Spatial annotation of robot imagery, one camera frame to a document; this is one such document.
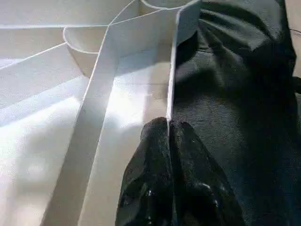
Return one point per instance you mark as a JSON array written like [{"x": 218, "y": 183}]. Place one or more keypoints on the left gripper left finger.
[{"x": 148, "y": 183}]

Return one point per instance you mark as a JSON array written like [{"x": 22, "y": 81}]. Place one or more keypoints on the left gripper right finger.
[{"x": 200, "y": 188}]

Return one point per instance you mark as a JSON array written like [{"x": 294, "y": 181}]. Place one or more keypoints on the white plastic table top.
[{"x": 47, "y": 141}]

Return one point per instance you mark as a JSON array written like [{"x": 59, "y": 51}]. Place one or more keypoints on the black table mat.
[{"x": 235, "y": 106}]

